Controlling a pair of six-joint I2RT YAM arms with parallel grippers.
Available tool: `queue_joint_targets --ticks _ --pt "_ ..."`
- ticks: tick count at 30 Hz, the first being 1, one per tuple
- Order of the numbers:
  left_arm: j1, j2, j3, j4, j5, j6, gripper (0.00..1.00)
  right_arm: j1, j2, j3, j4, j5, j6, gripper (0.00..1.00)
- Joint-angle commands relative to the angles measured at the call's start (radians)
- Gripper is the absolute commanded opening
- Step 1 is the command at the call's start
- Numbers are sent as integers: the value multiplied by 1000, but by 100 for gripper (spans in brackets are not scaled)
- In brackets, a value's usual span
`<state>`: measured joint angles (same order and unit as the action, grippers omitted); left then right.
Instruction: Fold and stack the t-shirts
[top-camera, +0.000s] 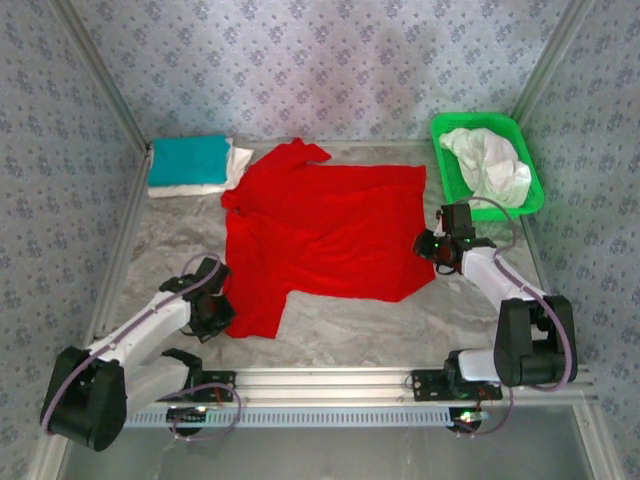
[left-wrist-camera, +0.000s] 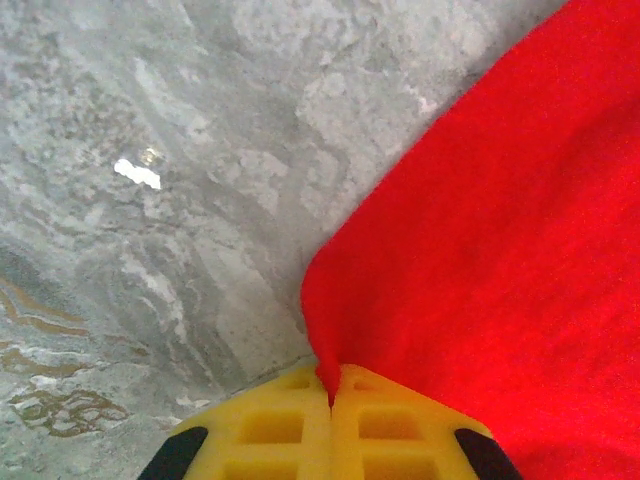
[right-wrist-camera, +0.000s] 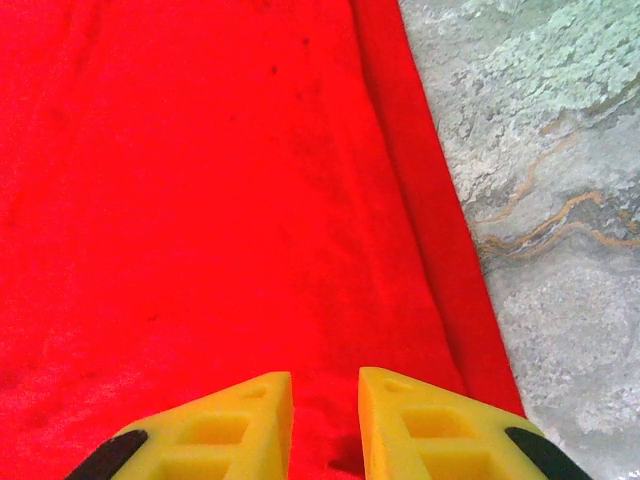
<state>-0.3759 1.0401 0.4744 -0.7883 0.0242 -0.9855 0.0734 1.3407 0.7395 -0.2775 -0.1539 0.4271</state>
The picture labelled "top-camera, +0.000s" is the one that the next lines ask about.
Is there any crumpled white t-shirt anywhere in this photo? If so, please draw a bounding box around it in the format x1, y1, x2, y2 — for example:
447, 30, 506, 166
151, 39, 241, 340
438, 126, 533, 208

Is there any folded white t-shirt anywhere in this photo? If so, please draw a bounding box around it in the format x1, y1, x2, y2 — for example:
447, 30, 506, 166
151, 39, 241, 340
147, 138, 255, 200

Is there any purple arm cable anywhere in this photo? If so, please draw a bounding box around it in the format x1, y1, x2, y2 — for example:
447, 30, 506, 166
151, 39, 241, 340
40, 253, 244, 443
452, 195, 577, 439

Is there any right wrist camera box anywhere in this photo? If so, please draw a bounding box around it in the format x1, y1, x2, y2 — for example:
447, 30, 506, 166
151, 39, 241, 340
435, 202, 475, 240

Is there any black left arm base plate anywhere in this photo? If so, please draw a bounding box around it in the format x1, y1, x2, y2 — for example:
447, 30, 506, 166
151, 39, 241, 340
181, 368, 237, 404

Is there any folded teal t-shirt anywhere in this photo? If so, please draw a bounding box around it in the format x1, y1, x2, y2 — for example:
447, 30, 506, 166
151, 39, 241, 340
149, 134, 233, 188

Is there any perforated grey cable duct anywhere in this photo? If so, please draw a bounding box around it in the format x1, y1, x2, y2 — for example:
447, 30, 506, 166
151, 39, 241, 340
122, 407, 481, 430

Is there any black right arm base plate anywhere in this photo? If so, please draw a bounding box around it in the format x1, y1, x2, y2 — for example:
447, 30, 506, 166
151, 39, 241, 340
410, 368, 503, 403

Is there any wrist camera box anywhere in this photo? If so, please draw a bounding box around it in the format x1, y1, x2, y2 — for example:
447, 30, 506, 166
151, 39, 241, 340
435, 202, 475, 240
192, 255, 232, 300

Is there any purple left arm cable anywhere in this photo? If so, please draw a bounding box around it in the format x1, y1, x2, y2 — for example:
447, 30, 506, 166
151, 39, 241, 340
40, 253, 244, 443

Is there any aluminium frame post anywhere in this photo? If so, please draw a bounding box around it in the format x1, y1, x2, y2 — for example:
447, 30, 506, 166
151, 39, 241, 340
49, 0, 154, 156
508, 0, 597, 129

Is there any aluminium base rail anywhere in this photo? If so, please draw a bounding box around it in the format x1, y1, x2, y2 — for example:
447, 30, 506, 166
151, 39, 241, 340
122, 366, 599, 407

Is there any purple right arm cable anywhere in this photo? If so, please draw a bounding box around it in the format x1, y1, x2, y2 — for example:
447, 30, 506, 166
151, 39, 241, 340
452, 195, 577, 439

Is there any red t-shirt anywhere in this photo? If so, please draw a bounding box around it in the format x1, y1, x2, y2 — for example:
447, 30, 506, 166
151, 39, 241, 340
220, 137, 437, 342

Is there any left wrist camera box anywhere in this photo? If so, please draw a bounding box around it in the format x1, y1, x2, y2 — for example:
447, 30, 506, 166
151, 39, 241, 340
192, 255, 232, 300

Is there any black controller board with LED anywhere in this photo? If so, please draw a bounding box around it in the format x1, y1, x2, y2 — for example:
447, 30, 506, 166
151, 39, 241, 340
166, 405, 210, 437
447, 407, 490, 435

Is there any green plastic basket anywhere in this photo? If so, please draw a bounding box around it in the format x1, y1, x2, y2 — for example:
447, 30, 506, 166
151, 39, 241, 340
430, 111, 546, 224

